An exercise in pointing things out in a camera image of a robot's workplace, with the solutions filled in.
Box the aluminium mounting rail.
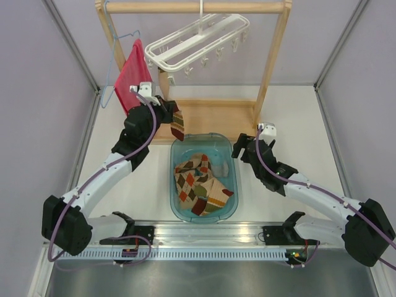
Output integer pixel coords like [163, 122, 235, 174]
[43, 218, 381, 248]

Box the purple cable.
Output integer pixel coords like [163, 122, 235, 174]
[48, 88, 156, 262]
[255, 126, 396, 270]

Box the slotted cable duct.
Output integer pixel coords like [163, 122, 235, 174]
[60, 247, 288, 262]

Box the left aluminium frame post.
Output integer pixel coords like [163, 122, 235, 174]
[41, 0, 100, 95]

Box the blue translucent plastic bin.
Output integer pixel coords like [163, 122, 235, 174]
[170, 133, 238, 223]

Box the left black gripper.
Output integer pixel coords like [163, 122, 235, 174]
[140, 95, 176, 145]

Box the red mesh cloth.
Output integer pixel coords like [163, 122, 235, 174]
[114, 39, 153, 114]

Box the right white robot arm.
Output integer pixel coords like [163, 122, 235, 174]
[231, 133, 395, 267]

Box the wooden clothes rack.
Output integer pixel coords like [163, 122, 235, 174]
[106, 1, 292, 140]

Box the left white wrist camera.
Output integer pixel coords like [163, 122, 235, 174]
[129, 82, 160, 105]

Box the right aluminium frame post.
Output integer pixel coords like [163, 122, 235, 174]
[313, 0, 371, 93]

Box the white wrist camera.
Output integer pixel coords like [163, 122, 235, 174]
[257, 122, 277, 142]
[129, 82, 160, 105]

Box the cream striped sock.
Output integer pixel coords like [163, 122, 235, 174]
[191, 178, 234, 216]
[158, 67, 184, 141]

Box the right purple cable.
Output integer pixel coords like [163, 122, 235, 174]
[255, 126, 396, 270]

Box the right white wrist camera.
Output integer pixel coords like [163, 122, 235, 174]
[257, 122, 277, 142]

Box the argyle patterned sock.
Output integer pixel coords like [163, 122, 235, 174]
[174, 153, 214, 183]

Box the white clip sock hanger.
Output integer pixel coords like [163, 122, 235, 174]
[144, 1, 250, 85]

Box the blue wire hanger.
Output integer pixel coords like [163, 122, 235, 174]
[95, 1, 141, 109]

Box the aluminium frame post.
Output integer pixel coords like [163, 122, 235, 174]
[313, 0, 371, 93]
[41, 0, 100, 95]

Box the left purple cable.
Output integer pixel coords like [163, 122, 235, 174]
[48, 88, 156, 262]

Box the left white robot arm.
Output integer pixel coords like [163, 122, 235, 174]
[41, 97, 179, 262]

